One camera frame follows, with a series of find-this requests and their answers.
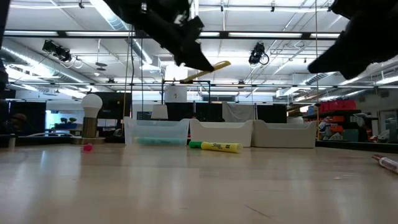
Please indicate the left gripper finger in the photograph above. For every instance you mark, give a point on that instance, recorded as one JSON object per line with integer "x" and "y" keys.
{"x": 196, "y": 59}

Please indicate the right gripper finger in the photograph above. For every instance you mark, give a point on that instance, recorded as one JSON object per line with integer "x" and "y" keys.
{"x": 339, "y": 62}

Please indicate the yellow slim highlighter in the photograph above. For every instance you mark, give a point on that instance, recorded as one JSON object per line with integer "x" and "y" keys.
{"x": 219, "y": 66}

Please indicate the teal thick highlighter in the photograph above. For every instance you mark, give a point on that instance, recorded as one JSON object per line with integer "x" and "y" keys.
{"x": 160, "y": 141}

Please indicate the yellow thick highlighter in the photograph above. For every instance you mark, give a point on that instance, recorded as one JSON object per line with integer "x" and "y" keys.
{"x": 222, "y": 147}

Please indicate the brown cap whiteboard marker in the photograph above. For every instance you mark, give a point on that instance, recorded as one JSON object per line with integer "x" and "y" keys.
{"x": 387, "y": 163}

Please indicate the pink slim highlighter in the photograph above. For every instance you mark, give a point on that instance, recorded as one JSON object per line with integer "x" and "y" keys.
{"x": 88, "y": 147}

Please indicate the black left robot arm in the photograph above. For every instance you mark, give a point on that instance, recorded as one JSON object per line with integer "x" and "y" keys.
{"x": 130, "y": 9}

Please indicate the white numbered box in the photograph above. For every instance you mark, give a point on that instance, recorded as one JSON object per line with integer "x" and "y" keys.
{"x": 175, "y": 95}

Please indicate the red storage bin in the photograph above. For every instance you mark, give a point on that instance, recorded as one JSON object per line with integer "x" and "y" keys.
{"x": 337, "y": 119}
{"x": 337, "y": 128}
{"x": 337, "y": 106}

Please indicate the storage shelf rack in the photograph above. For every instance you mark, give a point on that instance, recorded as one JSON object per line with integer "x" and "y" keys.
{"x": 329, "y": 114}

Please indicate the black partition panel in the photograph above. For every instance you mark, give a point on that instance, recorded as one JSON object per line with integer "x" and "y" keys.
{"x": 205, "y": 112}
{"x": 271, "y": 113}
{"x": 113, "y": 105}
{"x": 34, "y": 107}

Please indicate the white lampshade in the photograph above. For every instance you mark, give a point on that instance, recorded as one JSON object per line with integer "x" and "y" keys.
{"x": 159, "y": 112}

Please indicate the white sheet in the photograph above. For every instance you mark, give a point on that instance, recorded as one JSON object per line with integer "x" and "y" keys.
{"x": 237, "y": 112}

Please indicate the white plastic bin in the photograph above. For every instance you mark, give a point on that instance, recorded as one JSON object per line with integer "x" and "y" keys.
{"x": 220, "y": 133}

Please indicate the clear plastic bin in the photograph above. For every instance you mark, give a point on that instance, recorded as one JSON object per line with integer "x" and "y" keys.
{"x": 155, "y": 129}

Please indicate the grey plastic bin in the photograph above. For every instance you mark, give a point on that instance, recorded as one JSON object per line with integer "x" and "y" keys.
{"x": 280, "y": 137}

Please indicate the white bulb brass lamp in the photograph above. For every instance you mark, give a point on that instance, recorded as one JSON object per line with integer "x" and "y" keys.
{"x": 91, "y": 104}

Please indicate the blue planter box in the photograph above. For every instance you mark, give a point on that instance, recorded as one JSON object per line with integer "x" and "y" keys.
{"x": 65, "y": 126}

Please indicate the black overhead beam with lights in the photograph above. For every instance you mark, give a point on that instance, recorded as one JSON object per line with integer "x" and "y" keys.
{"x": 31, "y": 33}

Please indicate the person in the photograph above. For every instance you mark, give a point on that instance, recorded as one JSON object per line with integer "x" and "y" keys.
{"x": 19, "y": 118}

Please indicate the white cup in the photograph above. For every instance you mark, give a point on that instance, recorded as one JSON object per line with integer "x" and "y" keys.
{"x": 12, "y": 141}

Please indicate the silver air duct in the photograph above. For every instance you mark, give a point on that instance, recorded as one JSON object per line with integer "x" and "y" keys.
{"x": 31, "y": 62}
{"x": 320, "y": 77}

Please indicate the black ceiling camera cluster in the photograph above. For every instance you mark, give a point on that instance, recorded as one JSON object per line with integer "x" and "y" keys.
{"x": 57, "y": 49}

